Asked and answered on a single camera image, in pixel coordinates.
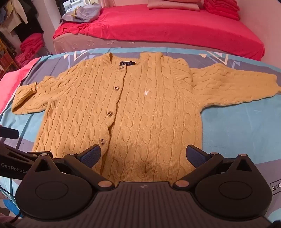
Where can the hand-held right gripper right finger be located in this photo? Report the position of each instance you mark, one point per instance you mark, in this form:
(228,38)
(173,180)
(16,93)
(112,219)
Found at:
(195,155)

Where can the stack of red folded clothes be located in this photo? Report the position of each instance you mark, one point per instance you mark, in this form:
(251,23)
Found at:
(221,8)

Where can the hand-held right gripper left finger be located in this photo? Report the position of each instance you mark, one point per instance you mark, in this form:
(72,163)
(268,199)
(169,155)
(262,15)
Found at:
(91,154)

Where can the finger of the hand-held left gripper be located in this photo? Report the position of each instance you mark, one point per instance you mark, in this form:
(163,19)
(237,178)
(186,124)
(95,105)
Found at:
(8,133)
(19,153)

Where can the wooden shelf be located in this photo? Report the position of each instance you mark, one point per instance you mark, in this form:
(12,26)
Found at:
(7,57)

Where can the stack of pink folded clothes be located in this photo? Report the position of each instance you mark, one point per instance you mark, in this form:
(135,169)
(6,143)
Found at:
(29,48)

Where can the red bed sheet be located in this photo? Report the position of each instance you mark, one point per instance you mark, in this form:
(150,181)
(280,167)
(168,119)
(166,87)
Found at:
(164,24)

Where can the blue grey crumpled cloth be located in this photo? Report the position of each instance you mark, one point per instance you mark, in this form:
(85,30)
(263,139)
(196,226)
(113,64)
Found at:
(81,13)

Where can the pink pillow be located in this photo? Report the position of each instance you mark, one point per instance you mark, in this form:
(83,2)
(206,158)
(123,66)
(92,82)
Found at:
(173,6)

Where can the dark hanging clothes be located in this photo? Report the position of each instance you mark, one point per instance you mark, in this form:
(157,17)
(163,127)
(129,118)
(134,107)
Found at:
(30,28)

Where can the pink blanket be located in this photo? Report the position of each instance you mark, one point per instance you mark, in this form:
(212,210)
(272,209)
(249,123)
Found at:
(11,83)

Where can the blue grey patterned bed sheet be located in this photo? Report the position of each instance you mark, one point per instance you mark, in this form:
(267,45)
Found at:
(230,131)

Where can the cream hanging garment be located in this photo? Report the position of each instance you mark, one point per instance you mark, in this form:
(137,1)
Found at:
(19,11)

